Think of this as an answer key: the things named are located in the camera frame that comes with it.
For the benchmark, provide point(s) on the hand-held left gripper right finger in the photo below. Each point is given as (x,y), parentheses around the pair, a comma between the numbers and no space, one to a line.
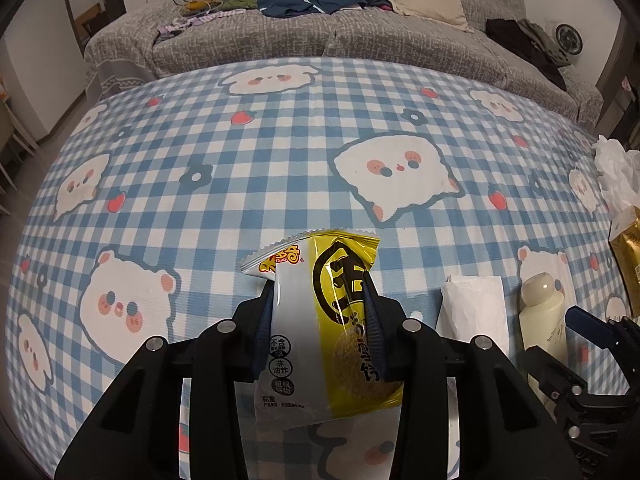
(376,330)

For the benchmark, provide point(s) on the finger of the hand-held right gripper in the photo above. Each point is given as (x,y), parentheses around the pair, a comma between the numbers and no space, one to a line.
(579,318)
(555,375)

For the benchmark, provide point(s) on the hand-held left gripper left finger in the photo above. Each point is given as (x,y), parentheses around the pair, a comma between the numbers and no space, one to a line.
(264,325)

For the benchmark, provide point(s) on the yellow white snack packet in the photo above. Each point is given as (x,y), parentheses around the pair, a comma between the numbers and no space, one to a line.
(320,310)

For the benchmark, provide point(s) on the cream plastic bottle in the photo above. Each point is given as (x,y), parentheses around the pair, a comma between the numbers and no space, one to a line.
(542,310)

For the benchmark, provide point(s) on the gold tissue pack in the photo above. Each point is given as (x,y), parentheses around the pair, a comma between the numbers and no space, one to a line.
(630,260)

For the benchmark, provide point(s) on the white tissue packet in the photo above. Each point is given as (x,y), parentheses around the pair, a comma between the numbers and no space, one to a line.
(470,305)

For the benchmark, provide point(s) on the white tissue paper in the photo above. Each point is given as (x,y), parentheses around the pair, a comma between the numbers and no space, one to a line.
(617,170)

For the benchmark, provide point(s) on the blue checked printed tablecloth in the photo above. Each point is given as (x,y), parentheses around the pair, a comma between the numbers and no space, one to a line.
(250,170)

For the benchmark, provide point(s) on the grey covered sofa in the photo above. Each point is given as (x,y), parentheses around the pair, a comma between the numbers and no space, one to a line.
(250,50)

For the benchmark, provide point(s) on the olive grey garment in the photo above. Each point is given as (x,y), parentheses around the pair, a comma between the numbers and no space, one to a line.
(542,42)

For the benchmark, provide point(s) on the small black fan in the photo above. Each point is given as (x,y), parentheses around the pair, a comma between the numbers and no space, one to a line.
(569,39)

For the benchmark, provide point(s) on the black garment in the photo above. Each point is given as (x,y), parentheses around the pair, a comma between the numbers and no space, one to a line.
(505,35)

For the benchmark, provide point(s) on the purple patterned cloth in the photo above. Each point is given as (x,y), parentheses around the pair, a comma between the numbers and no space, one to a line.
(185,24)

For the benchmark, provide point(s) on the beige dining chair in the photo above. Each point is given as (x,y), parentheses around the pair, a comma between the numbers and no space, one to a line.
(15,130)

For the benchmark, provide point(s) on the green garment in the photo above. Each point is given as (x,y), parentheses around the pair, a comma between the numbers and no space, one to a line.
(240,2)

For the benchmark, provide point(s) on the blue jacket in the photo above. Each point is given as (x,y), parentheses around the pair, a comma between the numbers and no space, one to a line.
(310,0)

